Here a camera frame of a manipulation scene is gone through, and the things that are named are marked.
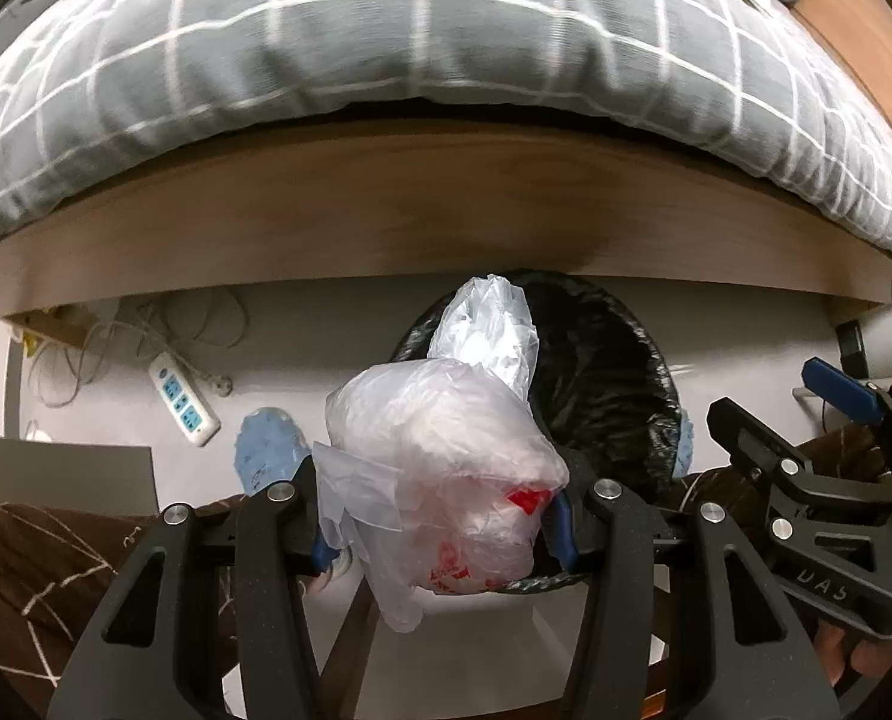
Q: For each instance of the white plastic bag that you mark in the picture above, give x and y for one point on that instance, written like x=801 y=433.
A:
x=431 y=450

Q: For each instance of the white power strip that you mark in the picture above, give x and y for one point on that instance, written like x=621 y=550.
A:
x=183 y=405

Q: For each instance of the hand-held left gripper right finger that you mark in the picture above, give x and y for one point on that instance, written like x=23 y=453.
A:
x=558 y=532

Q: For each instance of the grey checked bed sheet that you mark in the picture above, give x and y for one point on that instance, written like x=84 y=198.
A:
x=341 y=37

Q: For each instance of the person's left leg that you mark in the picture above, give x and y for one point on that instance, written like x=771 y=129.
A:
x=11 y=585

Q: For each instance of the wooden headboard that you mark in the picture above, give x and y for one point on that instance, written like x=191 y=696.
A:
x=880 y=52

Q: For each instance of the grey cabinet panel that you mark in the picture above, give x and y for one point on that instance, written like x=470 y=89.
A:
x=56 y=472

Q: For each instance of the black power adapter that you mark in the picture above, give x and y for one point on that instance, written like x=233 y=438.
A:
x=852 y=349

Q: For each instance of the blue fluffy slipper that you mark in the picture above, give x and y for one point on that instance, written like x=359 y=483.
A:
x=266 y=450
x=686 y=446

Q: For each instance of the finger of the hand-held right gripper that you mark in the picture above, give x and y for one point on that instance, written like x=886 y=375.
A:
x=839 y=386
x=760 y=442

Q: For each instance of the person's right hand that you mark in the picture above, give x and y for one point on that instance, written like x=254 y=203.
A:
x=862 y=656

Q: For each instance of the brown cardboard piece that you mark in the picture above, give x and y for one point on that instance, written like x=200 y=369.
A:
x=48 y=330

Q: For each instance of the black lined trash bin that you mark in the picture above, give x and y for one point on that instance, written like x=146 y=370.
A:
x=603 y=375

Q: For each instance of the wooden bed frame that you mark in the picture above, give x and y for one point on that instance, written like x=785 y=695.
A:
x=416 y=210

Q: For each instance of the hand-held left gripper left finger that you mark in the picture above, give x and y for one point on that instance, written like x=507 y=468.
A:
x=323 y=555

